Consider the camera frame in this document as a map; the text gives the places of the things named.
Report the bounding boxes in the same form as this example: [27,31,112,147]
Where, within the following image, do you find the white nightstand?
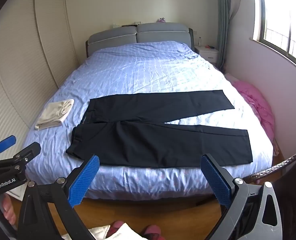
[195,45,220,64]

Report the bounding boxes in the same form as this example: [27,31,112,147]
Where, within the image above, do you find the person's left hand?
[1,194,17,227]

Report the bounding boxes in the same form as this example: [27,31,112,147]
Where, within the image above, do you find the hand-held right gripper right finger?
[200,154,284,240]

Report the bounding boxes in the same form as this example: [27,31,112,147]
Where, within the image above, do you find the grey padded headboard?
[85,22,196,58]

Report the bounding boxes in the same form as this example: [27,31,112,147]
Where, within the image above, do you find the white quilted cloth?
[60,224,148,240]

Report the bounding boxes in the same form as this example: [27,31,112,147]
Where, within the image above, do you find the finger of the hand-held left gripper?
[0,135,16,166]
[0,142,42,173]

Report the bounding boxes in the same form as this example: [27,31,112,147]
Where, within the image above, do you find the folded beige cloth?
[35,99,75,131]

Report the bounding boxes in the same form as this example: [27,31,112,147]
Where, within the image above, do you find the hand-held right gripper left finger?
[14,154,100,240]

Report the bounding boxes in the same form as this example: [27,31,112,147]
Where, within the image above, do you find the pink slipper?
[142,225,161,240]
[105,221,125,238]

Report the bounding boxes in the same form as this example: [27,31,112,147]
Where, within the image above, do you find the window with green frame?
[252,0,296,75]

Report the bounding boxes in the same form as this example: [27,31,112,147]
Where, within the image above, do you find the white louvered wardrobe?
[0,0,80,202]

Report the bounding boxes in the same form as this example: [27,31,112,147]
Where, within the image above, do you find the pink crumpled cloth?
[232,80,275,140]

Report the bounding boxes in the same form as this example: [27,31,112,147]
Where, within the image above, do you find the bed with blue striped sheet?
[21,41,274,200]

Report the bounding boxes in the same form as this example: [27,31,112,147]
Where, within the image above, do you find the teal curtain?
[217,0,232,73]

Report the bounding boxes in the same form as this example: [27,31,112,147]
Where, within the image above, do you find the dark wicker chair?
[243,141,296,188]

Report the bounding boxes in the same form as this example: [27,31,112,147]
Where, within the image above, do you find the black pants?
[66,89,254,169]

